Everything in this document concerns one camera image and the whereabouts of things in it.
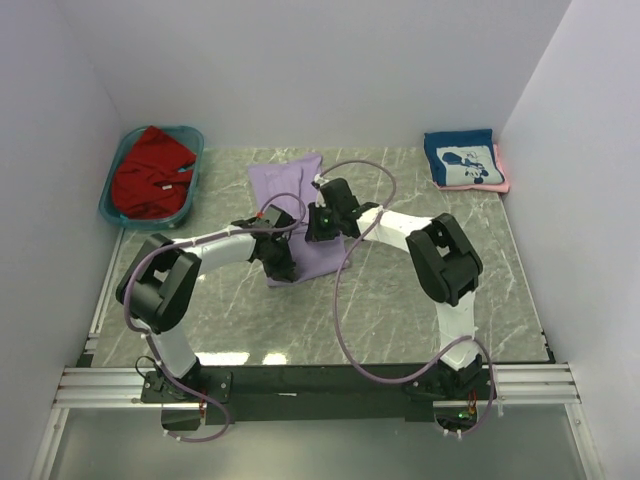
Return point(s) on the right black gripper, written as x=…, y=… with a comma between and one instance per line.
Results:
x=314, y=232

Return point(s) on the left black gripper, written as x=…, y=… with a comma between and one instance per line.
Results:
x=286, y=270

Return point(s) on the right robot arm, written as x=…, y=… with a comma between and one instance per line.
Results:
x=447, y=267

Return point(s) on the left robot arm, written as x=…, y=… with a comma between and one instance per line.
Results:
x=157, y=288

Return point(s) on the teal plastic basket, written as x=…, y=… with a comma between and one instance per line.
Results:
x=187, y=136

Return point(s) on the red t-shirt in basket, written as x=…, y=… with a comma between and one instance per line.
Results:
x=153, y=180

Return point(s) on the black base beam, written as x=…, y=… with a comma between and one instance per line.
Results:
x=334, y=392

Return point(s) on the folded blue printed t-shirt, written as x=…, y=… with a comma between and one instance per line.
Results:
x=471, y=138

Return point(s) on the folded pink t-shirt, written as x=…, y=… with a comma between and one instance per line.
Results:
x=470, y=168

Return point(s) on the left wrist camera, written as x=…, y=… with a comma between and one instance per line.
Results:
x=274, y=221

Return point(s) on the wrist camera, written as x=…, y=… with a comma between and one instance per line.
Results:
x=274, y=221
x=335, y=195

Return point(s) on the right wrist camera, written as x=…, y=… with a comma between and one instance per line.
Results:
x=335, y=195

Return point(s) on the aluminium frame rail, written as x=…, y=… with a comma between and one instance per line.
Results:
x=235, y=318

